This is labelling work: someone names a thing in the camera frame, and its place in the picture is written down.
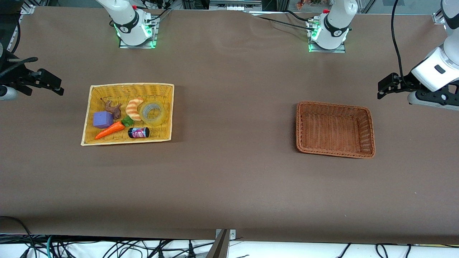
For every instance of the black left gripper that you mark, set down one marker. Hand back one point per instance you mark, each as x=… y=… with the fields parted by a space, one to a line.
x=407 y=84

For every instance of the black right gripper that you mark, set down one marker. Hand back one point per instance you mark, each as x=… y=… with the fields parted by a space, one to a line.
x=14 y=76

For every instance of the clear yellowish tape roll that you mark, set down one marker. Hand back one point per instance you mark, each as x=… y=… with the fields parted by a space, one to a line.
x=144 y=118

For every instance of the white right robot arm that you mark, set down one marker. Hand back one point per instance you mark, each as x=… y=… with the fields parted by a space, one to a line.
x=129 y=21

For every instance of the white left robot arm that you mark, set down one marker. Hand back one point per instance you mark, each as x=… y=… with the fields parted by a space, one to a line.
x=335 y=27

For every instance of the purple cube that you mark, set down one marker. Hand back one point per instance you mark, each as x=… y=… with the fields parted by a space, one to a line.
x=102 y=120

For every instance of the brown toy root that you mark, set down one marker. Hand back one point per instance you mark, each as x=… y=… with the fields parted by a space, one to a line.
x=114 y=109

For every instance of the brown wicker basket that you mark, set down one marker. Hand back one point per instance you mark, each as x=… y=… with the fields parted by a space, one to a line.
x=333 y=129

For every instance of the orange toy carrot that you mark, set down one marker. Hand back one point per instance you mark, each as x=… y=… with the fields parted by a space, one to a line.
x=109 y=131

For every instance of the toy croissant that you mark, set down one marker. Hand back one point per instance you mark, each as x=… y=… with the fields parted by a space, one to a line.
x=133 y=109

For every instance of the dark soda can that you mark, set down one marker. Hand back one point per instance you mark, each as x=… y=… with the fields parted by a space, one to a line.
x=139 y=133

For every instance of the yellow wicker basket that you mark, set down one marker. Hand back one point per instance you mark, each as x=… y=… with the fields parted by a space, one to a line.
x=157 y=134

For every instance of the grey background equipment box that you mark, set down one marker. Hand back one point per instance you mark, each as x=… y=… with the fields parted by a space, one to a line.
x=235 y=4

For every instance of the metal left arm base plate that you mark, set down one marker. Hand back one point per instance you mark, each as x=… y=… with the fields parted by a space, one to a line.
x=342 y=48

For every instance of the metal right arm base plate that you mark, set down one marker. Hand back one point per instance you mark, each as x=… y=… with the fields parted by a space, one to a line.
x=123 y=44

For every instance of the aluminium frame corner piece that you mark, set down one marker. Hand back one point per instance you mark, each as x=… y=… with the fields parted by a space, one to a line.
x=438 y=18
x=28 y=9

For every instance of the metal table edge bracket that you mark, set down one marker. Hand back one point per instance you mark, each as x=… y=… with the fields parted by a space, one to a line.
x=221 y=247

